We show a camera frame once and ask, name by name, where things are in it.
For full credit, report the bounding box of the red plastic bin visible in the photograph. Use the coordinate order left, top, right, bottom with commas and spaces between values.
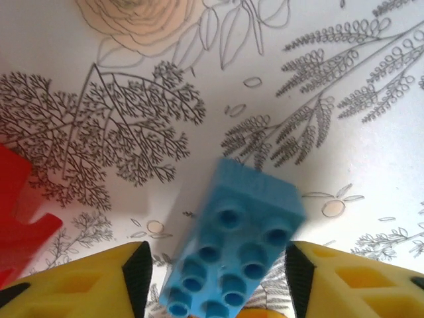
0, 144, 64, 286

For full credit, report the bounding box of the orange round lego piece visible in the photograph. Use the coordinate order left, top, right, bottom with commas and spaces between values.
237, 305, 276, 318

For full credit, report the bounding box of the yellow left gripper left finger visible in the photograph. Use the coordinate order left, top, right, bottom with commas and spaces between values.
0, 240, 154, 318

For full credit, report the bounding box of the long light blue lego brick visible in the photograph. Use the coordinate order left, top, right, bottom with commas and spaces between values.
158, 158, 307, 318

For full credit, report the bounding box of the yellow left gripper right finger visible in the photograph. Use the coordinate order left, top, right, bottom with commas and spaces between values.
285, 240, 424, 318

